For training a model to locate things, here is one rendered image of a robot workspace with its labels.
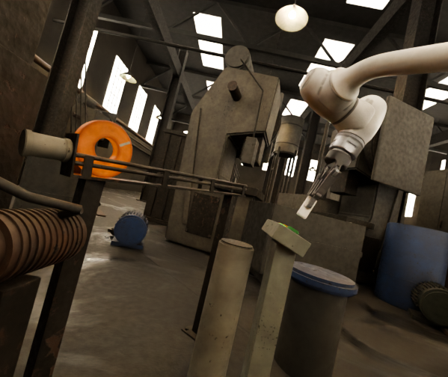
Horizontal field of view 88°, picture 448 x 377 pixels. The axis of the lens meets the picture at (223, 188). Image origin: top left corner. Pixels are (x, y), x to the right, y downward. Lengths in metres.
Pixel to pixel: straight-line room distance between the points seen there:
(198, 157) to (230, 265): 2.32
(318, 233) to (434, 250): 1.31
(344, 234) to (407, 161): 1.61
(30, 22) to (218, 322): 1.00
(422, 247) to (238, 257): 2.65
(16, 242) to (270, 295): 0.66
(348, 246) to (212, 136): 1.94
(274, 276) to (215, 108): 2.57
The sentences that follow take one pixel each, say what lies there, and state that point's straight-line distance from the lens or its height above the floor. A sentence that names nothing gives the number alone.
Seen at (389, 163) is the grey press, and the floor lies 1.59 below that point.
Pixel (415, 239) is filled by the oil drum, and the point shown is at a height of 0.73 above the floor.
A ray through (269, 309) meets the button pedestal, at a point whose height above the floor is 0.34.
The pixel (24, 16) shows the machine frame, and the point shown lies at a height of 0.99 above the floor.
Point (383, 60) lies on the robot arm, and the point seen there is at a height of 1.06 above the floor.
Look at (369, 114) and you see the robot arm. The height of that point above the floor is 1.00.
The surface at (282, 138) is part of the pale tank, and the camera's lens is 9.17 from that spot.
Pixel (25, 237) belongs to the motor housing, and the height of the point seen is 0.50.
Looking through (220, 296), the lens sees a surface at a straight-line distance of 0.78.
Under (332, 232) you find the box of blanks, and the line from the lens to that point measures 2.44.
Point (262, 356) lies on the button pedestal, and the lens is 0.91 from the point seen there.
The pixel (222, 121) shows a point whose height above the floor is 1.63.
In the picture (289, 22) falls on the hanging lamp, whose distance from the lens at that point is 5.75.
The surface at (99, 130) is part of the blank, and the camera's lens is 0.71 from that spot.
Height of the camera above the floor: 0.64
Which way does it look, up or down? 4 degrees up
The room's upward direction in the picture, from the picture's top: 13 degrees clockwise
